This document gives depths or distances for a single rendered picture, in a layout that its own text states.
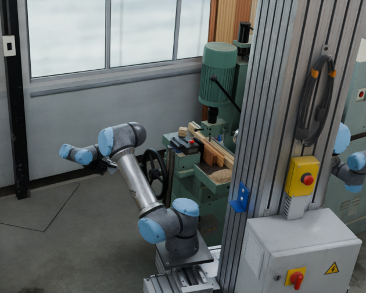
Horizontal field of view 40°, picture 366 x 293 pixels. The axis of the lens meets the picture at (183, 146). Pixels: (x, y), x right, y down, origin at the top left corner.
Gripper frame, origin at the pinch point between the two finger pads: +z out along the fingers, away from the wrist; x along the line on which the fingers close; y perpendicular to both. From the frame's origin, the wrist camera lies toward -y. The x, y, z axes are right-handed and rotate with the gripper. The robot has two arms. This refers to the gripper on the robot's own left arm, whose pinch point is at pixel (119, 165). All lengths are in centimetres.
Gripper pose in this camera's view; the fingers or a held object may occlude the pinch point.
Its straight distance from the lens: 280.6
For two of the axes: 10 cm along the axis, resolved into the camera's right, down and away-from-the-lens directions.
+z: 7.1, 3.0, 6.4
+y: -5.2, 8.4, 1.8
